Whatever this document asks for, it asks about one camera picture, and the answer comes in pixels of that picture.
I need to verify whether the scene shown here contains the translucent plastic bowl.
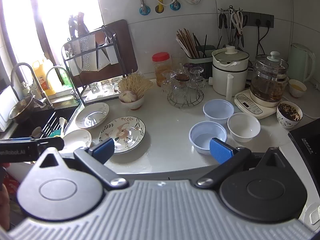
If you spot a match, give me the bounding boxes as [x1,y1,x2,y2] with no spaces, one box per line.
[189,121,227,155]
[203,99,234,125]

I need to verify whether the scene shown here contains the upturned glass red print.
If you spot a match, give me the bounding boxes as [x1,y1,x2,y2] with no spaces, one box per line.
[111,77,121,93]

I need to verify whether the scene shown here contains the white pink spoon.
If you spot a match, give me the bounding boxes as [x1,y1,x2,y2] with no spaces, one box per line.
[59,117,67,138]

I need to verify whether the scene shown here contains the green chopstick holder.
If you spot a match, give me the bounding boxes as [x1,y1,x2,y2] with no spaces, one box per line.
[176,28,217,79]

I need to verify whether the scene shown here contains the dark wooden cutting board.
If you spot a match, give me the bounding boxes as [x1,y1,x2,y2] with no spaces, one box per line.
[74,20,138,87]

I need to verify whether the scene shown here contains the white plate orange rim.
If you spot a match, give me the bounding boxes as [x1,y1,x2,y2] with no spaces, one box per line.
[61,129,92,153]
[75,102,110,129]

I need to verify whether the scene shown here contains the small steel faucet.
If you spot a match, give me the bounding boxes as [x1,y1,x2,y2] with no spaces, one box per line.
[46,66,80,102]

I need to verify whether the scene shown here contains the black sink drain rack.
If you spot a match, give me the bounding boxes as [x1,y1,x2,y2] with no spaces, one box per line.
[40,111,67,138]

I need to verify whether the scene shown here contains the bowl with noodles and garlic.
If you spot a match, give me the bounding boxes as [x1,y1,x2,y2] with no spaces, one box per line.
[118,73,153,111]

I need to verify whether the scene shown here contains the person's left hand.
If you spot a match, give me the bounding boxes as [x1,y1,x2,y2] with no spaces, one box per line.
[1,183,10,230]

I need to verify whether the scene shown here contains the white appliance by sink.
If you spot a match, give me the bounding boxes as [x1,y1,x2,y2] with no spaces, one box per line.
[0,86,18,132]

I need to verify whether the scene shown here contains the black wall socket strip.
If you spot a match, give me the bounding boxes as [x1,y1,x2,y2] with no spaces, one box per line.
[242,11,274,28]

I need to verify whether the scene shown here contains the green electric kettle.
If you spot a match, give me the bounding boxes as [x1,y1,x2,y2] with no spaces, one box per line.
[287,43,316,83]

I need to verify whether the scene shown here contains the red lid plastic jar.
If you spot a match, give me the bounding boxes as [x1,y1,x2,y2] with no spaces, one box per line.
[152,52,172,87]

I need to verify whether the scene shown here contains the white electric cooking pot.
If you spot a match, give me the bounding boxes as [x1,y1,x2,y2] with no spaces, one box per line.
[212,46,249,96]

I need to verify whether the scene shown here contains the steel pot in sink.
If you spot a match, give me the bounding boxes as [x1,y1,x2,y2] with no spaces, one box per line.
[8,96,34,124]

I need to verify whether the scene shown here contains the white ceramic bowl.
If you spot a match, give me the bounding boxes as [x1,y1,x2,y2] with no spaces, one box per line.
[227,113,261,142]

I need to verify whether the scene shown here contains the floral patterned plate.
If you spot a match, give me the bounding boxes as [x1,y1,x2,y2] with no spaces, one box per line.
[99,116,146,154]

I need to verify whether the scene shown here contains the bowl with tea leaves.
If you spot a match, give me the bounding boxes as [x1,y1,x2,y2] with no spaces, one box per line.
[276,101,303,129]

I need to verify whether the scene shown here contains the small bowl yellow liquid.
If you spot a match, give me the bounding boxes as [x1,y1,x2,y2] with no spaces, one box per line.
[289,79,307,98]

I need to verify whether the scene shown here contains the orange detergent bottle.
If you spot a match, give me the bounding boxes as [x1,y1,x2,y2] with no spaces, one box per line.
[33,59,56,96]

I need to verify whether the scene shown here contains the black induction cooktop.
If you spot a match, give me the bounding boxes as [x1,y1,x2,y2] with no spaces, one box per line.
[289,119,320,171]

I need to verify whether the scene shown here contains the tall steel faucet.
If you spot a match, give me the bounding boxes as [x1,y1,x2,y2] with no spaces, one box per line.
[10,62,53,108]

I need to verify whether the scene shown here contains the wire rack with glass cups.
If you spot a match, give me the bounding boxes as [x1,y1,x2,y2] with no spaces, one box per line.
[161,64,206,108]

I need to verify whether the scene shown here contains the glass health kettle with base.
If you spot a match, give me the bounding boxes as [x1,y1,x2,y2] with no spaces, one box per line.
[234,51,289,119]

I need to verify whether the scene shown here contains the upturned clear glass left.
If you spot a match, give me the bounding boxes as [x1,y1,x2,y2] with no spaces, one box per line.
[89,82,100,94]

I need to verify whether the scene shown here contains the hanging scissors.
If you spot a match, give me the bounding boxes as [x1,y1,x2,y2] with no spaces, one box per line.
[231,10,244,47]

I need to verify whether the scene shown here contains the upturned clear glass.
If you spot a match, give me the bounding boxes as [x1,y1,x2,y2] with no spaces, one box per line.
[100,80,112,92]
[89,82,100,94]

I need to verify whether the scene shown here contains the upturned clear glass middle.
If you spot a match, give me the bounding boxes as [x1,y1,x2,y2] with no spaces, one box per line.
[100,80,112,92]

